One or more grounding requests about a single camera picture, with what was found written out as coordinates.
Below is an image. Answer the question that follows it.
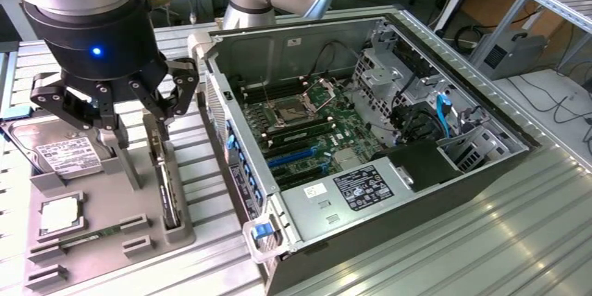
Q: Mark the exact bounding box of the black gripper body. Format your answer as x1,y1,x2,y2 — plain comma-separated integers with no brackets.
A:
21,0,167,103

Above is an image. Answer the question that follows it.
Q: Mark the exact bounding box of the hard disk with blue carrier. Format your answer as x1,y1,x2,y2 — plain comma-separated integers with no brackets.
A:
0,105,115,180

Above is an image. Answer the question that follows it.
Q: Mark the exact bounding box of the socket locking lever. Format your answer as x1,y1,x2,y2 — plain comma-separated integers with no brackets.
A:
261,76,273,108

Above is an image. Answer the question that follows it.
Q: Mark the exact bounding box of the blue card retention bar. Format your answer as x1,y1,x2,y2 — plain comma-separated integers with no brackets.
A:
225,121,267,207

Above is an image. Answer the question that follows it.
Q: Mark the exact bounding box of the black RAM slot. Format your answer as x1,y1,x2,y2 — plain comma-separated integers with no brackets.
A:
242,86,306,97
242,89,307,101
241,82,306,94
239,78,306,89

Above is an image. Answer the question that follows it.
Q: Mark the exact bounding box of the CPU socket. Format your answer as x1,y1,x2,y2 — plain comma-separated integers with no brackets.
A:
271,100,309,127

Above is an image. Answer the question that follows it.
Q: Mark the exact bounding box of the installed RAM stick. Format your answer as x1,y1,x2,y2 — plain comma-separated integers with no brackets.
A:
266,125,337,146

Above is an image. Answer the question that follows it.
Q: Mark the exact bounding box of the metal CPU socket cover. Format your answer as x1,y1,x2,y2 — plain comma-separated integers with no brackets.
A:
299,79,337,105

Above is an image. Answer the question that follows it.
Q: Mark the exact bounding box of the grey plastic parts rack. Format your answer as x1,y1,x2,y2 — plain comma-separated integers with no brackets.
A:
21,129,197,292

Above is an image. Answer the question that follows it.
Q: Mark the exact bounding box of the blue expansion slot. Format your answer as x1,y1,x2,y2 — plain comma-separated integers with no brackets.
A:
266,148,318,168

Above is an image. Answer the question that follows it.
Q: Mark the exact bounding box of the silver CPU chip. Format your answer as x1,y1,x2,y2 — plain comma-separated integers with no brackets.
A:
38,198,83,236

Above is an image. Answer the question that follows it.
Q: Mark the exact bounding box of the long black expansion slot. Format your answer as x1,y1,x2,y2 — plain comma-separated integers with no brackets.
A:
275,171,327,189
271,164,325,181

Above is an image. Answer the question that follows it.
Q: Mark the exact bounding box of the green RAM stick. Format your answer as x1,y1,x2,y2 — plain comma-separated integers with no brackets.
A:
58,225,123,247

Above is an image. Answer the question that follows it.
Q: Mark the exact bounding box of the green motherboard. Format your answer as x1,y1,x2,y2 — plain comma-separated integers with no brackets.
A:
239,77,394,189

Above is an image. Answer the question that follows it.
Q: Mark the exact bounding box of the silver finned chipset heat sink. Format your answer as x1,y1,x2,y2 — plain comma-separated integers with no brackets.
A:
333,148,361,165

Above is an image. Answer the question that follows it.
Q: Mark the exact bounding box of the silver metal drive cage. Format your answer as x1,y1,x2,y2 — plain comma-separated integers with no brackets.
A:
351,48,442,144

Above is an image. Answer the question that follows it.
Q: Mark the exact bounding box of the white square code sticker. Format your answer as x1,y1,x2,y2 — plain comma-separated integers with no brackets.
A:
302,184,327,199

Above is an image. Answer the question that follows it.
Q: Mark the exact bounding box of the blue case latch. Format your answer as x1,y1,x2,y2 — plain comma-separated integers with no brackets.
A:
250,225,273,241

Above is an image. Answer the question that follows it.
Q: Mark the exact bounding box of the black power supply label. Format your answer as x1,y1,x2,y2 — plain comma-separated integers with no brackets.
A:
331,163,394,212

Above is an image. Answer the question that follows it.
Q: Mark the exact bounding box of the grey power supply unit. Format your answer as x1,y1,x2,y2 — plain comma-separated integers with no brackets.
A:
279,155,417,245

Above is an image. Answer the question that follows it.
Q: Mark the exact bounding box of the open black PC case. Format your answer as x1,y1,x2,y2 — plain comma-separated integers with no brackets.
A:
186,6,539,296

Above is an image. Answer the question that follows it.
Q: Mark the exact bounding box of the silver disk bay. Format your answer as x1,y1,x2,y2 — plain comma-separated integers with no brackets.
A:
435,124,530,174

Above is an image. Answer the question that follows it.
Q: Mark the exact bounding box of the black looped wire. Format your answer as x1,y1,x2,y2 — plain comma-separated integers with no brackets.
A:
311,41,359,82

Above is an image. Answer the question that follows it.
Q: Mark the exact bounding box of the black SATA wire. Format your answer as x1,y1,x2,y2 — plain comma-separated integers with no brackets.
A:
390,101,439,145

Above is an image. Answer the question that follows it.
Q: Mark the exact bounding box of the blue SATA wire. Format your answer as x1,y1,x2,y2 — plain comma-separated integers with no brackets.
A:
433,91,457,141

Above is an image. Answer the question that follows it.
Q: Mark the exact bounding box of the grey control box with handle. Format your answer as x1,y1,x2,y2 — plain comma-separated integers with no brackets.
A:
469,31,549,81

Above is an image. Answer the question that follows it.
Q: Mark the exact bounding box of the aluminium profile frame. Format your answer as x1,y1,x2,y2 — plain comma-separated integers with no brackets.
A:
479,0,592,75

